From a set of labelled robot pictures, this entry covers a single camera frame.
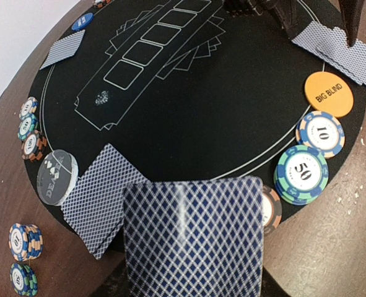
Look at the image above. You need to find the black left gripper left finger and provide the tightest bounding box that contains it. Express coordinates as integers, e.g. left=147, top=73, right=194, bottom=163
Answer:
left=91, top=266, right=129, bottom=297

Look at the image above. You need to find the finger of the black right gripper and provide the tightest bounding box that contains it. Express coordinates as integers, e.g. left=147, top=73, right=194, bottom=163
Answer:
left=338, top=0, right=365, bottom=47
left=263, top=0, right=302, bottom=39

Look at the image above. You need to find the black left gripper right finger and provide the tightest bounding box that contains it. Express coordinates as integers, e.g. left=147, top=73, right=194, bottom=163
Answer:
left=261, top=267, right=290, bottom=297

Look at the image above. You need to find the orange black 100 chip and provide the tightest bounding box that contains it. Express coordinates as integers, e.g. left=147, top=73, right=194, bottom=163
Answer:
left=22, top=130, right=48, bottom=162
left=93, top=0, right=111, bottom=9
left=262, top=184, right=282, bottom=234

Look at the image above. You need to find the blue playing card deck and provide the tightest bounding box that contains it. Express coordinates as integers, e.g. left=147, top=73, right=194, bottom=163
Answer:
left=124, top=176, right=264, bottom=296

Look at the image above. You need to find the yellow big blind button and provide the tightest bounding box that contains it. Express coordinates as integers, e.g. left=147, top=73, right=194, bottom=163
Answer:
left=304, top=71, right=354, bottom=118

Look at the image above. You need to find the blue green 50 chip stack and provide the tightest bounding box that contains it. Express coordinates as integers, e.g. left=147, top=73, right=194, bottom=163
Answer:
left=10, top=263, right=38, bottom=296

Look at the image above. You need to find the blue cream 10 chip stack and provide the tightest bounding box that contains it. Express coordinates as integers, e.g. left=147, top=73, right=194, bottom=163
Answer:
left=9, top=223, right=43, bottom=262

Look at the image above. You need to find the clear acrylic dealer button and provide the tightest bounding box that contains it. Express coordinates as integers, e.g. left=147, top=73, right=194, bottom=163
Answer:
left=37, top=149, right=79, bottom=206

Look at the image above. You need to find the blue small blind button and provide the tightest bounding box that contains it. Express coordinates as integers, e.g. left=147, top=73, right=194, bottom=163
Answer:
left=71, top=12, right=94, bottom=32

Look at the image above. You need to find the single blue-backed playing card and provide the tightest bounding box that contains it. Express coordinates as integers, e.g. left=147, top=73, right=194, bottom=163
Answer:
left=40, top=30, right=85, bottom=70

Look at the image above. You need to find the round black poker mat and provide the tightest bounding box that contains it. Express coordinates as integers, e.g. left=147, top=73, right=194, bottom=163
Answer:
left=24, top=0, right=366, bottom=248

